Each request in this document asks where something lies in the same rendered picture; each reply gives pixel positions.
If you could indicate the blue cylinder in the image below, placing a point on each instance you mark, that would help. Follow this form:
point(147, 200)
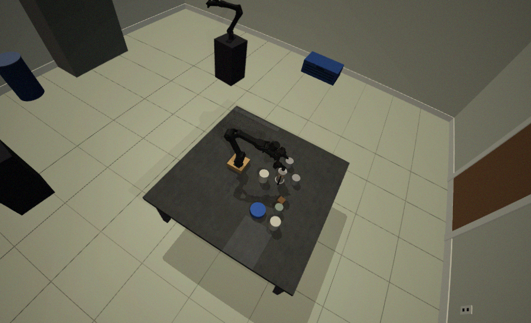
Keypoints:
point(257, 210)

